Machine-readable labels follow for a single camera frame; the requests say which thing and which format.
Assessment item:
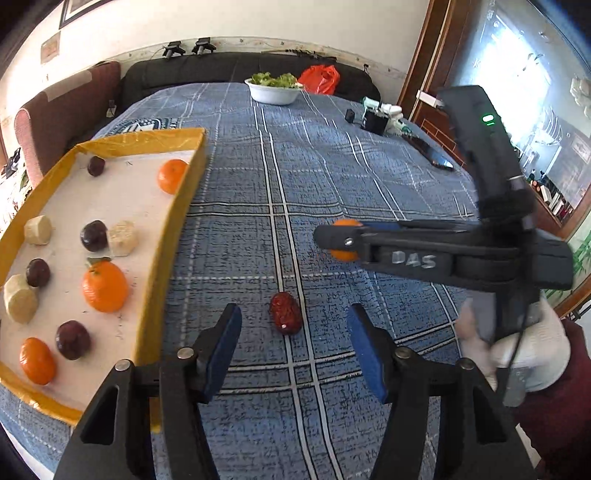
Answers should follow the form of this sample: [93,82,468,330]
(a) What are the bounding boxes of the black smartphone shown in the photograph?
[404,135,454,171]

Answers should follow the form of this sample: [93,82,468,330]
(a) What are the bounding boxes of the small dark plum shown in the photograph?
[87,156,106,177]

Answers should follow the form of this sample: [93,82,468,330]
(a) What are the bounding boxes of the pale banana chunk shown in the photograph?
[106,220,138,257]
[23,215,53,245]

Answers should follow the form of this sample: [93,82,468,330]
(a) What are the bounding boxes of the black clamp on sofa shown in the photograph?
[191,37,216,56]
[162,41,185,60]

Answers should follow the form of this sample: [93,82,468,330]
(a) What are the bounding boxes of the red plastic bag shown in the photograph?
[298,65,341,95]

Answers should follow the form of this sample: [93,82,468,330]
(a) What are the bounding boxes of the large orange tangerine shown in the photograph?
[81,260,129,313]

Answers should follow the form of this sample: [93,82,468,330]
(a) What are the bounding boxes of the right white gloved hand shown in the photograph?
[456,292,572,392]

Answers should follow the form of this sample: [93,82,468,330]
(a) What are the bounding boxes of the pale banana chunk edge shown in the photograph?
[3,274,38,324]

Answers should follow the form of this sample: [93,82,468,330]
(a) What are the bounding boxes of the black leather sofa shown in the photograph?
[117,52,381,111]

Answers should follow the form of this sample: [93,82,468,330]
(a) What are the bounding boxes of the white bowl of greens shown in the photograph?
[245,72,304,106]

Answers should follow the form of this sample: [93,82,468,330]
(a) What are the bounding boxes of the yellow taped cardboard tray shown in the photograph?
[1,128,207,425]

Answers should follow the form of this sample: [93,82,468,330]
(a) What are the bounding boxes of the maroon armchair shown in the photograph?
[14,61,121,187]

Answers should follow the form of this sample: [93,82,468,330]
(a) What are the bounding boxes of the small orange tangerine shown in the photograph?
[157,159,188,195]

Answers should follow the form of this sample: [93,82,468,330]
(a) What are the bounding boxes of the wrinkled red date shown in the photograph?
[270,292,303,335]

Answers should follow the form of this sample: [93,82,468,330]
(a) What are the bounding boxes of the dark plum by tangerine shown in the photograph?
[55,320,91,361]

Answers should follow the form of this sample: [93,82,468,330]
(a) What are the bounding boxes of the dark red plum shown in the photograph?
[26,258,51,288]

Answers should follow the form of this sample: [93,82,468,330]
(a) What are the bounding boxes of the small black adapter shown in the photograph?
[345,109,356,124]

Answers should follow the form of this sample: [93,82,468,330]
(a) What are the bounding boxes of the black box device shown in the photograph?
[362,109,390,136]

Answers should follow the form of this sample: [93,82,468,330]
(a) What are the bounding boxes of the blue plaid tablecloth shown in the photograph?
[1,83,476,479]

